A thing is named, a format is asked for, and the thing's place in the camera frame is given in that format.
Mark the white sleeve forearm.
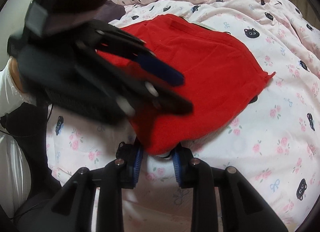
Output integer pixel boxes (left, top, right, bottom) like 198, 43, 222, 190
0, 63, 34, 218

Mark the folded dark purple garment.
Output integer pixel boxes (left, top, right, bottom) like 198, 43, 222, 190
94, 1, 125, 23

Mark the person left hand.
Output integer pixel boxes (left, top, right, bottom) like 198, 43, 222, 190
9, 57, 27, 94

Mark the red white basketball jersey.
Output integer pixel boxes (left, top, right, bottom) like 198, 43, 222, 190
124, 14, 272, 155

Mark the pink cat print duvet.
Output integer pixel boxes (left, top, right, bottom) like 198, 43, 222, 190
46, 0, 319, 231

